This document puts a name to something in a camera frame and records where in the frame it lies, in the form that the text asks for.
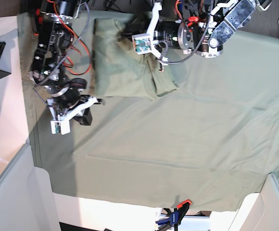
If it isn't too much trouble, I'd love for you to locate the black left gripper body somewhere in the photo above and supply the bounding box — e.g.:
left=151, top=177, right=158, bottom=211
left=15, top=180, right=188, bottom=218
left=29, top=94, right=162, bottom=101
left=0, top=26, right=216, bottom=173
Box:
left=154, top=20, right=197, bottom=54

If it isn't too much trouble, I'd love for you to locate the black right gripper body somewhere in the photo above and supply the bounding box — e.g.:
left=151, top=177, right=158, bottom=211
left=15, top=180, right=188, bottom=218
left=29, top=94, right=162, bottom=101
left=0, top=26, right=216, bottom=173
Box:
left=45, top=83, right=87, bottom=110

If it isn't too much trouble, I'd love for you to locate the light green T-shirt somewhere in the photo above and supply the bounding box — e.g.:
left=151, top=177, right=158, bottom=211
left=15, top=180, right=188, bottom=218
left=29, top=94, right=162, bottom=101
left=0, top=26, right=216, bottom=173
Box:
left=93, top=18, right=177, bottom=100

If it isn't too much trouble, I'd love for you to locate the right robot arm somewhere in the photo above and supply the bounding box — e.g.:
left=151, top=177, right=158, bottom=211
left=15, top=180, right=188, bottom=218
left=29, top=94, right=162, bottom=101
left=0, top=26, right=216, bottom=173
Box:
left=28, top=0, right=92, bottom=127

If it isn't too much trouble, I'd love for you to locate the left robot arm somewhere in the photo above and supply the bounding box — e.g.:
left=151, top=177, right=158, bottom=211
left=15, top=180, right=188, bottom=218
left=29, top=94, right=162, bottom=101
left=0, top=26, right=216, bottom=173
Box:
left=120, top=0, right=272, bottom=64

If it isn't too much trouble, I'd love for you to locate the orange black clamp left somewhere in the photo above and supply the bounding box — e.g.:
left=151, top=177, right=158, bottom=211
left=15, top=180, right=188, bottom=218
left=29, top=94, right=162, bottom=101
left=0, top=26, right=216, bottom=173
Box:
left=29, top=8, right=43, bottom=36

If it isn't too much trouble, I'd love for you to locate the green table cloth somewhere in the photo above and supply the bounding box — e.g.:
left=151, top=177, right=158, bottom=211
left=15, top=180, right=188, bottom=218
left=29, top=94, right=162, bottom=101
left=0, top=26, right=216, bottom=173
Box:
left=17, top=11, right=279, bottom=211

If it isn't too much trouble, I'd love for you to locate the orange blue clamp bottom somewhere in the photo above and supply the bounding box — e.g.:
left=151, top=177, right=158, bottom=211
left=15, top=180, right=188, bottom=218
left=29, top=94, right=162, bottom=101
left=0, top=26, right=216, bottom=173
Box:
left=155, top=199, right=192, bottom=231

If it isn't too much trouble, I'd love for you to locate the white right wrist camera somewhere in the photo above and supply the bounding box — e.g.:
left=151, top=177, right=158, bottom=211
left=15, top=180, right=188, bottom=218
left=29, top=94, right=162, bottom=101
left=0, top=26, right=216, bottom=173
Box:
left=48, top=95, right=105, bottom=135

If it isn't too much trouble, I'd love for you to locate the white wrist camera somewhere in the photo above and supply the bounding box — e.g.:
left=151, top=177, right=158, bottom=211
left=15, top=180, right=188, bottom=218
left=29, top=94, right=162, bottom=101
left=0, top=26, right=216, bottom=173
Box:
left=132, top=2, right=169, bottom=72
left=48, top=95, right=105, bottom=135

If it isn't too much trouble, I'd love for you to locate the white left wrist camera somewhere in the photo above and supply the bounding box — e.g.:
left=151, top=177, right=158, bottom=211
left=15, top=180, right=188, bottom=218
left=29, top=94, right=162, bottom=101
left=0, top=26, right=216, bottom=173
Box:
left=132, top=2, right=169, bottom=72

